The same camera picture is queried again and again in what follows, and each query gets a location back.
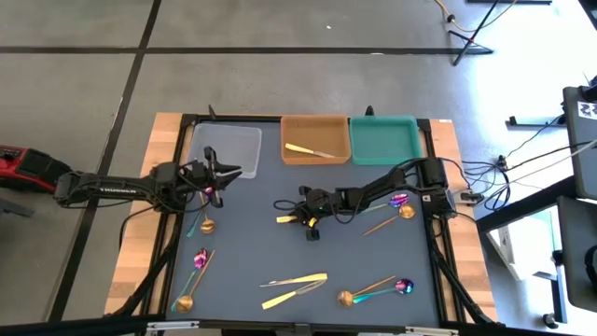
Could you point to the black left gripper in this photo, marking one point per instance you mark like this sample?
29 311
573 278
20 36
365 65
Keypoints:
203 175

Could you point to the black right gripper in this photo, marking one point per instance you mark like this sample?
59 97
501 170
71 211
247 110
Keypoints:
324 201

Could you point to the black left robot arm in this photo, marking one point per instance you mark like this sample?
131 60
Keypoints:
116 189

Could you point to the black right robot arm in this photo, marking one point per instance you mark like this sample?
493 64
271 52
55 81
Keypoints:
373 189

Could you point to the grey table mat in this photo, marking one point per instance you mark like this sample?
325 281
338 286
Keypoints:
298 252

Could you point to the clear plastic bin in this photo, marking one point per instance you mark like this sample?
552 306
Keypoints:
233 140

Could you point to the orange plastic bin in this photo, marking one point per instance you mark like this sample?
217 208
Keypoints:
317 130

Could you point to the teal plastic bin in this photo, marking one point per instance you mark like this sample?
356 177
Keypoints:
382 140

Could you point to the black power adapter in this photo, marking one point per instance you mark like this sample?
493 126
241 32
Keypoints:
470 197

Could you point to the red and black device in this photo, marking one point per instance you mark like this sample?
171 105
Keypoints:
18 163

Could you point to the grey metal foot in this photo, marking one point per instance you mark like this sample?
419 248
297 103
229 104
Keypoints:
14 206

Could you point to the white box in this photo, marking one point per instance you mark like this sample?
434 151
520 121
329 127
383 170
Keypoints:
513 242

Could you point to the black rig crossbar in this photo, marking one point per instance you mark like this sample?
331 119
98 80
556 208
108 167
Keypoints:
70 325

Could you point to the black metal beam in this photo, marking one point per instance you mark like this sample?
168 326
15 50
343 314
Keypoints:
522 205

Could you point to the black tripod stand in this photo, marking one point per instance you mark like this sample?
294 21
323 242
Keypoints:
466 45

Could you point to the black flat stand foot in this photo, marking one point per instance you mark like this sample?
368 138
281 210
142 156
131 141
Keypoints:
531 123

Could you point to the black caster wheel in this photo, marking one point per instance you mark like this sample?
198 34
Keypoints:
550 321

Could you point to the black panel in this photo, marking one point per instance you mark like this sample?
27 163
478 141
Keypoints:
578 261

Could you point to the black-white marker sticker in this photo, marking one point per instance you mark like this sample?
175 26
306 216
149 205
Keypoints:
587 109

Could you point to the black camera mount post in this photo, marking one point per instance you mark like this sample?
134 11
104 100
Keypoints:
369 111
212 113

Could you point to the silver metal bracket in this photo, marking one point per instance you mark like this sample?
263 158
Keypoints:
431 331
172 325

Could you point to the black aluminium table frame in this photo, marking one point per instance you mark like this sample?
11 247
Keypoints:
440 289

